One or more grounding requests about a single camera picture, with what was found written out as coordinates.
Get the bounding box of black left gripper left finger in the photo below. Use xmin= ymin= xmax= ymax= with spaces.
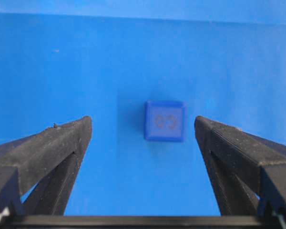
xmin=0 ymin=116 xmax=92 ymax=215

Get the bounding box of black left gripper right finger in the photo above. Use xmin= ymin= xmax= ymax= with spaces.
xmin=194 ymin=116 xmax=286 ymax=215

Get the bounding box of blue table cloth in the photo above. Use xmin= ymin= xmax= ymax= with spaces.
xmin=0 ymin=0 xmax=286 ymax=215

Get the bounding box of blue cube block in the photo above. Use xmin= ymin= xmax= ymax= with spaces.
xmin=144 ymin=100 xmax=186 ymax=142

